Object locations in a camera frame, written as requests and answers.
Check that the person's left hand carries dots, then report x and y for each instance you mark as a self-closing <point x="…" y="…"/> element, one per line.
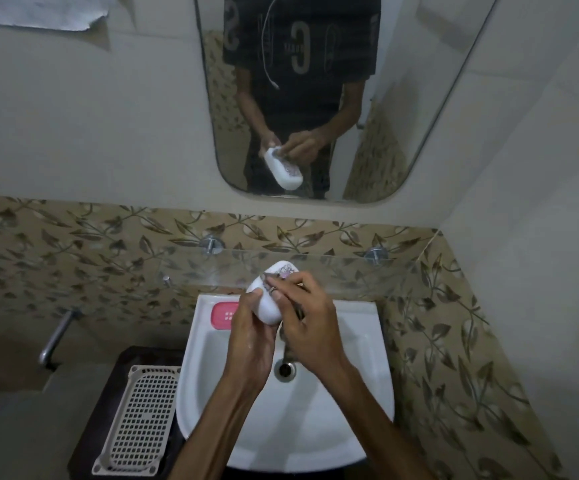
<point x="249" y="344"/>

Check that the metal sink drain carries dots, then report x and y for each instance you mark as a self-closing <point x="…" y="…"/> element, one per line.
<point x="285" y="370"/>

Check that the white plastic perforated basket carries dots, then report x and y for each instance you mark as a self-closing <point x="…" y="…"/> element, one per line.
<point x="139" y="419"/>

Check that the clear glass shelf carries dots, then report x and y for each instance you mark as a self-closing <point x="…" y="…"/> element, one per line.
<point x="359" y="274"/>

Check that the white soap dish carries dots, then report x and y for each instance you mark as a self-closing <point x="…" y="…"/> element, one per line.
<point x="269" y="307"/>

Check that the person's left forearm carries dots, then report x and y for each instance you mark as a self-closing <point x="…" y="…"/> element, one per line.
<point x="214" y="429"/>

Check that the person's right hand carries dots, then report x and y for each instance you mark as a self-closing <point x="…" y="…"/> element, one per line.
<point x="314" y="334"/>

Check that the pink soap dish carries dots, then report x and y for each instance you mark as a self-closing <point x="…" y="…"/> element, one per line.
<point x="223" y="315"/>

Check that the chrome shelf mount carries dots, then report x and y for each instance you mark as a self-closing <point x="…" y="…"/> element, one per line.
<point x="376" y="255"/>
<point x="211" y="244"/>

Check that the person's right forearm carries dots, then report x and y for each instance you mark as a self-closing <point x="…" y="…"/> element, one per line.
<point x="379" y="429"/>

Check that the checkered cleaning cloth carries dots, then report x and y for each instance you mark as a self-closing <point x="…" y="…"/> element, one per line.
<point x="289" y="352"/>

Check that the white wash basin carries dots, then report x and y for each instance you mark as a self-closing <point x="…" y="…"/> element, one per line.
<point x="294" y="424"/>

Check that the rounded wall mirror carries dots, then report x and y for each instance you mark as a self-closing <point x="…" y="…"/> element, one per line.
<point x="419" y="69"/>

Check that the dark stool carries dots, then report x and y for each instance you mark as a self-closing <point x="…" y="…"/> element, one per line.
<point x="99" y="394"/>

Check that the torn white paper sheet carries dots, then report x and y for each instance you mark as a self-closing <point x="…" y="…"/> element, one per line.
<point x="39" y="12"/>

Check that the chrome wall tap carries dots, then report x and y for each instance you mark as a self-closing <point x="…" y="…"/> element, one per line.
<point x="57" y="339"/>

